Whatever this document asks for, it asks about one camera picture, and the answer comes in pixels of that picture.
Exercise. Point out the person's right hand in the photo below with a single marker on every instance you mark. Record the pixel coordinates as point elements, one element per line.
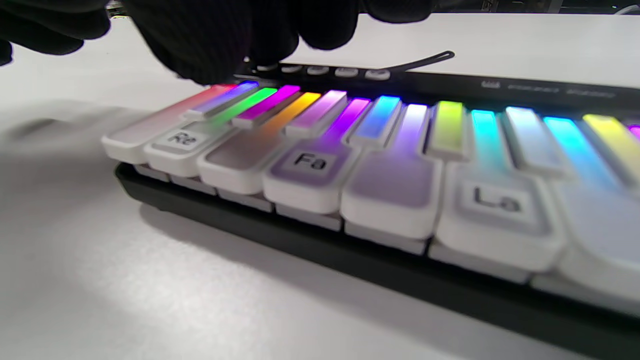
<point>210,40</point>

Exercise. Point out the black white toy piano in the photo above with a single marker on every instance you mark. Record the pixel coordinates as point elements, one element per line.
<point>400,200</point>

